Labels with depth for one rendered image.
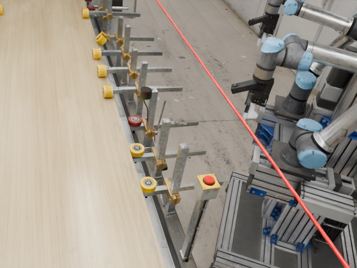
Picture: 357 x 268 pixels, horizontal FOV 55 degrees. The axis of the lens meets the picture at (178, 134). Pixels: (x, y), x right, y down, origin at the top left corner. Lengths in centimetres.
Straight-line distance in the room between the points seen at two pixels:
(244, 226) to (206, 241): 31
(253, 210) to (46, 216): 159
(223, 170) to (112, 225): 181
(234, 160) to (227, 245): 113
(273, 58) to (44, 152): 116
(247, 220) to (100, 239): 136
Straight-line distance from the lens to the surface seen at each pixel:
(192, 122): 216
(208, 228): 271
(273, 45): 133
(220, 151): 335
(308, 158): 160
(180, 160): 153
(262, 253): 243
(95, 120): 201
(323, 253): 267
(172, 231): 177
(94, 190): 163
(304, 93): 215
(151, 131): 201
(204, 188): 127
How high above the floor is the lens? 214
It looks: 39 degrees down
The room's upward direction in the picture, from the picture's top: 12 degrees clockwise
